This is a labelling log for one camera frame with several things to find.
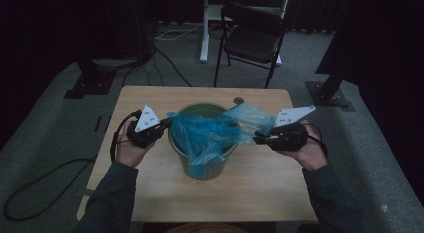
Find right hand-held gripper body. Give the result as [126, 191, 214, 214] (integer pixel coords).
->
[266, 105, 317, 152]

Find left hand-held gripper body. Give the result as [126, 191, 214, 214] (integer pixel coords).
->
[126, 104, 165, 150]

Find blue plastic trash bag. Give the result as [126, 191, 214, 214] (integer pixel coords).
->
[166, 102, 278, 178]

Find green ribbed trash bin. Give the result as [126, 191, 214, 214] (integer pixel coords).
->
[167, 102, 240, 181]

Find person's left hand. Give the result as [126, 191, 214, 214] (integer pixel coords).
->
[115, 121, 156, 169]

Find person's right hand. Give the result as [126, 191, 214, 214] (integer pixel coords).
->
[276, 121, 330, 172]

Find black stand with square base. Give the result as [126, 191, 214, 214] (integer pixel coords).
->
[63, 57, 118, 100]

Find black folding chair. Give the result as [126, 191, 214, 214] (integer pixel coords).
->
[213, 3, 288, 90]

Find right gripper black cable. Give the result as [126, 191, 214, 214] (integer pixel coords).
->
[304, 123, 329, 159]

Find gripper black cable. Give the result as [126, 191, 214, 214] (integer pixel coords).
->
[2, 109, 143, 223]
[304, 123, 329, 159]

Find black floor cables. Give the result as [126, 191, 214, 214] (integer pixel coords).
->
[121, 46, 193, 88]

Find black stand with slanted post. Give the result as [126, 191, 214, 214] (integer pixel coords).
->
[305, 69, 356, 113]

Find white desk frame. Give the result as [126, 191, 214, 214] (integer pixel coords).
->
[199, 0, 292, 67]

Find white floor cable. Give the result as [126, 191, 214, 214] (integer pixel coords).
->
[153, 21, 223, 42]

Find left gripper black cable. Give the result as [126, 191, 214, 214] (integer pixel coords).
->
[2, 109, 143, 223]

